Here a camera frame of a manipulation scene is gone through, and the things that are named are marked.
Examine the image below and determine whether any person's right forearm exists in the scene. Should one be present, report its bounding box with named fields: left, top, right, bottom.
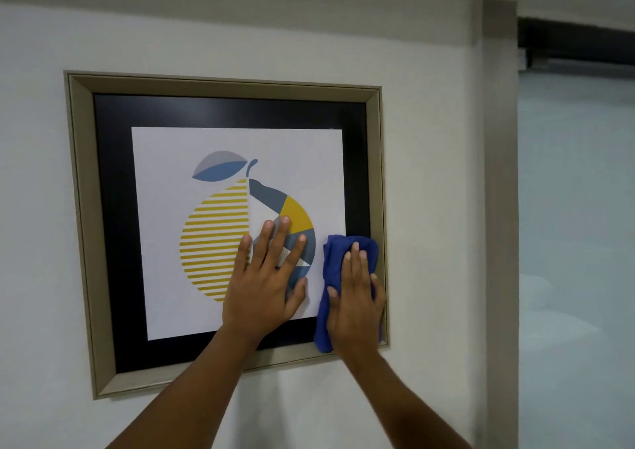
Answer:
left=339, top=347, right=473, bottom=449

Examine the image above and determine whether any person's right hand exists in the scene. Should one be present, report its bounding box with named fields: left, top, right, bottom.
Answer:
left=325, top=241, right=388, bottom=355

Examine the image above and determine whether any framed fruit art picture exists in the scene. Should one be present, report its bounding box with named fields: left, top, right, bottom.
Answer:
left=63, top=70, right=390, bottom=400

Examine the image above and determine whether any grey door frame post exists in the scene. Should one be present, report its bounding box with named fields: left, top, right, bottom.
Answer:
left=470, top=0, right=520, bottom=449

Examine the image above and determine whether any person's left forearm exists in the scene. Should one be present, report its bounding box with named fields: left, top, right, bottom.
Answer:
left=106, top=327, right=260, bottom=449

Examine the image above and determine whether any black sliding door rail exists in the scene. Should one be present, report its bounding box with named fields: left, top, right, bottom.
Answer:
left=517, top=16, right=635, bottom=71

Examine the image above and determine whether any frosted glass door panel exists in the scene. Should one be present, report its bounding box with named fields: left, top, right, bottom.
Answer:
left=517, top=60, right=635, bottom=449

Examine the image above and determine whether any person's left hand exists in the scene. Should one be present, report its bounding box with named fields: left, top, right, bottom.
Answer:
left=221, top=216, right=309, bottom=346

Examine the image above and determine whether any blue cleaning cloth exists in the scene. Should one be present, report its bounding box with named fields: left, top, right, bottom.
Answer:
left=314, top=234, right=384, bottom=353

